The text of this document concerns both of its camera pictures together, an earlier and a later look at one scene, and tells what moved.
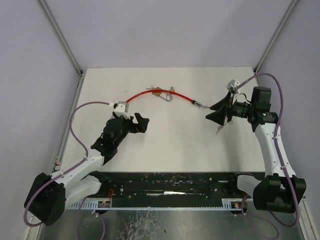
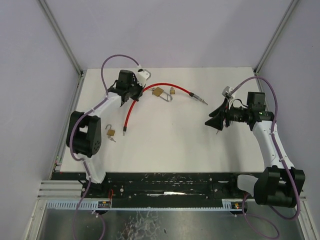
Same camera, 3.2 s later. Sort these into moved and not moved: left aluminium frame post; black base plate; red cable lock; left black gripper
Moved: left black gripper; red cable lock
Not moved: left aluminium frame post; black base plate
